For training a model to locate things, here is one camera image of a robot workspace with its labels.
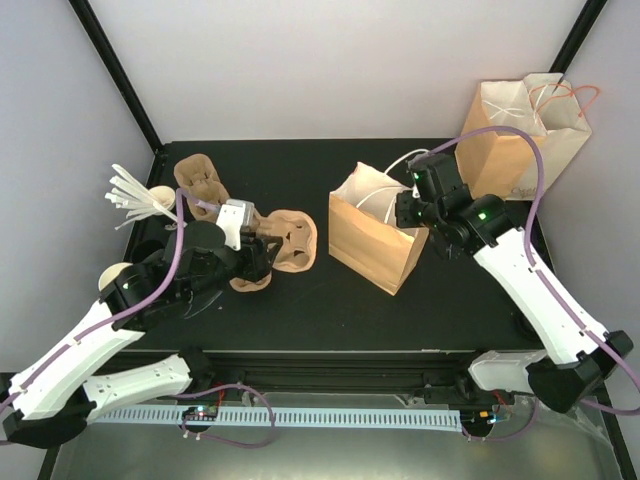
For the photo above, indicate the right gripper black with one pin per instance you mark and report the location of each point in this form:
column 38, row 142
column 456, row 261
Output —
column 405, row 218

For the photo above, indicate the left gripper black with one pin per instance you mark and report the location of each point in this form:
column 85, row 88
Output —
column 258, row 263

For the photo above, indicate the brown pulp cup carrier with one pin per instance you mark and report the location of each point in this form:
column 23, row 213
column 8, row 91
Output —
column 299, row 234

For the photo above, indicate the small brown paper bag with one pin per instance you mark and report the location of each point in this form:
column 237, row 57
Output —
column 362, row 230

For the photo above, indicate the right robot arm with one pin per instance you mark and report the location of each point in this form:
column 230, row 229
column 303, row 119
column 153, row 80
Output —
column 578, row 352

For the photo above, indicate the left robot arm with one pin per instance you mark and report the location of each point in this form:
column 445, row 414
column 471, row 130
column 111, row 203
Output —
column 55, row 399

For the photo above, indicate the large brown paper bag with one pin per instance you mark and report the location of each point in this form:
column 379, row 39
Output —
column 493, row 162

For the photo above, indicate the stack of pulp cup carriers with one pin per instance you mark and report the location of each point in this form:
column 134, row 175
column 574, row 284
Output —
column 197, row 175

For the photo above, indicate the cup holding straws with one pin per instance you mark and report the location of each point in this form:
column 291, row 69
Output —
column 164, row 195

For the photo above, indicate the stack of paper cups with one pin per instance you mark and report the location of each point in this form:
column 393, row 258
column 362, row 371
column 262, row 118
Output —
column 110, row 273

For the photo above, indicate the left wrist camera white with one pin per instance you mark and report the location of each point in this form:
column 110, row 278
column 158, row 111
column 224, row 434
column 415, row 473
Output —
column 233, row 216

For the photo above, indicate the white paper bag orange handle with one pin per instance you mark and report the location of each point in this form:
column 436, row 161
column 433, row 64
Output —
column 560, row 111

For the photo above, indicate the light blue cable duct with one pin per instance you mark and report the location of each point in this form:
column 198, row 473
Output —
column 287, row 417

